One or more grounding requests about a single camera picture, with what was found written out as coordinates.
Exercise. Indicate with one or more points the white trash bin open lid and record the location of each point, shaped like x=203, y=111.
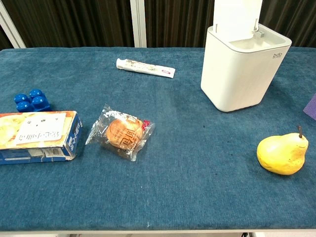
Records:
x=237, y=74

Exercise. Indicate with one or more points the pastry in clear plastic wrapper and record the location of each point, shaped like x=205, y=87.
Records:
x=123, y=133

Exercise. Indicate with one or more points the white toothpaste tube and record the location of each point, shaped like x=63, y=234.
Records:
x=145, y=67

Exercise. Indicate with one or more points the blue table cloth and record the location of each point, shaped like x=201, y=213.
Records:
x=158, y=172

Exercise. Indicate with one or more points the blue and orange snack box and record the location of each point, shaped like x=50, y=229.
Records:
x=37, y=138

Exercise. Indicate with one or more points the blue toy building block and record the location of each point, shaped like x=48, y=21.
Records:
x=33, y=101

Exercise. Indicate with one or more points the dark pleated curtain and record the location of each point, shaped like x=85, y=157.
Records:
x=74, y=22

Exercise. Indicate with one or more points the yellow pear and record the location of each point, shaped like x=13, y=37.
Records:
x=281, y=154

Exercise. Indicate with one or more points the purple cloth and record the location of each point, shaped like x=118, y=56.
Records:
x=311, y=107

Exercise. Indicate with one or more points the white vertical frame post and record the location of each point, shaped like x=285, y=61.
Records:
x=138, y=23

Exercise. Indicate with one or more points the white slanted frame bar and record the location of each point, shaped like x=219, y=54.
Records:
x=11, y=27

